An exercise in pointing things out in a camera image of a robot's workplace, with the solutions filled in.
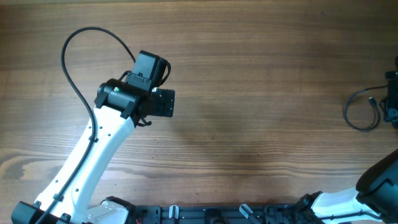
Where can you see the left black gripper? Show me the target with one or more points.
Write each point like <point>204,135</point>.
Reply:
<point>164,99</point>

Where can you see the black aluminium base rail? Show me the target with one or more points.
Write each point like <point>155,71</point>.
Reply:
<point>243,214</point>

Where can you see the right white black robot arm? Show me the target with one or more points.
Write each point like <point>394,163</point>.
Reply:
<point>375,194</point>

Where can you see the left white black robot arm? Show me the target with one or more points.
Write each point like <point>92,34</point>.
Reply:
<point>120,106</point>

